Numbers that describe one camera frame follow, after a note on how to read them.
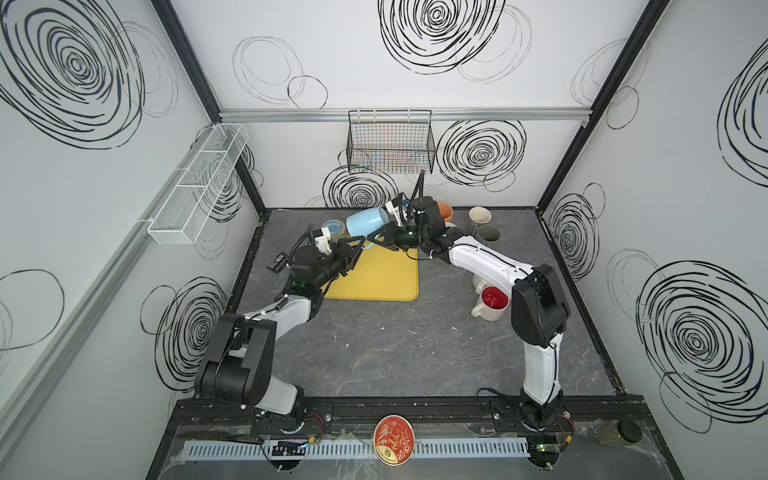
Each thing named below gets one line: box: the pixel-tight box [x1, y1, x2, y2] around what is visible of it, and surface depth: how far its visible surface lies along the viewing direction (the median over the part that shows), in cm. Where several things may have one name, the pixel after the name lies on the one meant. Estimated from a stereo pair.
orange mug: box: [438, 202, 453, 222], surface depth 111 cm
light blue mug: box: [346, 207, 390, 250], surface depth 85 cm
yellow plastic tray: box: [322, 237, 419, 301], surface depth 99 cm
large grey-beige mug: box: [477, 224, 502, 243], surface depth 101 cm
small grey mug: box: [468, 206, 493, 224], surface depth 109 cm
